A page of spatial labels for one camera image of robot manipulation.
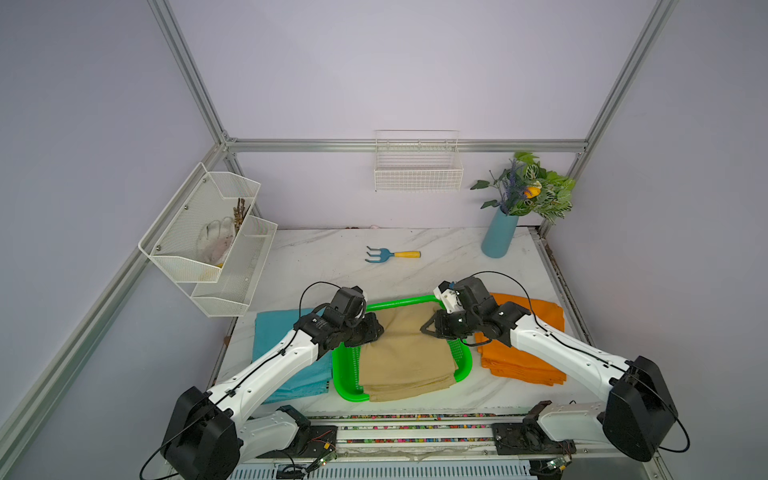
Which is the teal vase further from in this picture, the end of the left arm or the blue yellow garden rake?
the end of the left arm

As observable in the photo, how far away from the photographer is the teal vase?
1023mm

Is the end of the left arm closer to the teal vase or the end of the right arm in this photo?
the end of the right arm

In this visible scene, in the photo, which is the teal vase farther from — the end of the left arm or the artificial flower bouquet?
the end of the left arm

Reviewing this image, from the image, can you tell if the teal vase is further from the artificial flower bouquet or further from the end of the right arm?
the end of the right arm

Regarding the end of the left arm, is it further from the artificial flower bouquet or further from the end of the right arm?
the artificial flower bouquet

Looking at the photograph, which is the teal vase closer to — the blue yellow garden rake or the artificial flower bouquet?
the artificial flower bouquet

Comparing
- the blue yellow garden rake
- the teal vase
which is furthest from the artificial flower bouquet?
the blue yellow garden rake
